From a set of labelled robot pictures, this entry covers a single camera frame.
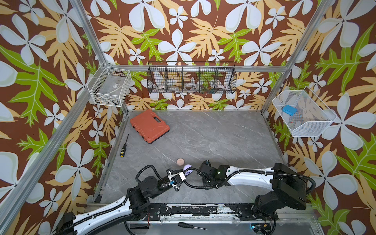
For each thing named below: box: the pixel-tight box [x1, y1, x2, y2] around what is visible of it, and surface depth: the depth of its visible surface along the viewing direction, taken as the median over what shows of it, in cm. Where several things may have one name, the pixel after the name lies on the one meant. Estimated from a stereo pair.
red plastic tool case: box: [130, 109, 170, 144], surface depth 107 cm
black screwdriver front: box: [178, 222, 208, 231], surface depth 72 cm
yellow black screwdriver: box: [119, 133, 129, 158], surface depth 97 cm
